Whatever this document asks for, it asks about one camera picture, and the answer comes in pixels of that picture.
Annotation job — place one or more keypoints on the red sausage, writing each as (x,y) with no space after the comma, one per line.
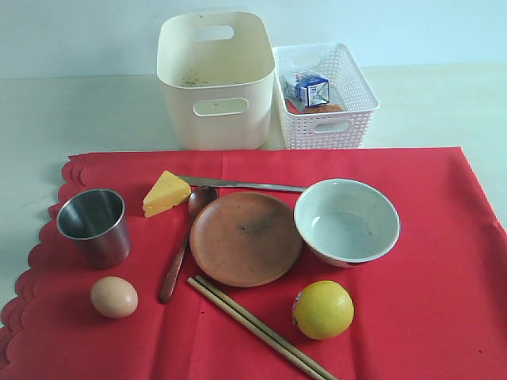
(294,107)

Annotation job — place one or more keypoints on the orange fried nugget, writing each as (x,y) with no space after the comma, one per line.
(323,108)

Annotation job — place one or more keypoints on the blue white milk carton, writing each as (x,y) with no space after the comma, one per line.
(307,87)

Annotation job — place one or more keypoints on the yellow lemon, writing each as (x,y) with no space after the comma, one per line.
(323,310)

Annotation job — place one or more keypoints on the brown wooden plate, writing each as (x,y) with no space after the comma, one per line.
(245,239)

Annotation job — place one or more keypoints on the dark wooden spoon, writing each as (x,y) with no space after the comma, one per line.
(198,200)

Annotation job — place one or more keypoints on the silver table knife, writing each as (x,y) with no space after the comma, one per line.
(221,183)

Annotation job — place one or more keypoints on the red scalloped table cloth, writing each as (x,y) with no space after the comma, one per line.
(433,308)

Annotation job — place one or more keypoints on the white ceramic bowl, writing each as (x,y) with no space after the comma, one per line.
(346,222)

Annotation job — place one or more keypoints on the upper wooden chopstick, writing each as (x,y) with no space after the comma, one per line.
(277,337)

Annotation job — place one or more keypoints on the wooden chopstick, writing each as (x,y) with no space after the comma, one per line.
(277,337)
(255,330)

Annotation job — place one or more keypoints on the white woven plastic basket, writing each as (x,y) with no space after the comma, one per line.
(348,88)

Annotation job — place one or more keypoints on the cream plastic tub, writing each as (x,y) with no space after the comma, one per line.
(217,73)

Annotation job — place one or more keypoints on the stainless steel cup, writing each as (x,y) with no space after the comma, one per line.
(95,221)

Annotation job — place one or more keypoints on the brown egg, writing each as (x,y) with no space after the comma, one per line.
(114,297)

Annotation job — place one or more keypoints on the lower wooden chopstick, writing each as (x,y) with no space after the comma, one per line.
(255,330)

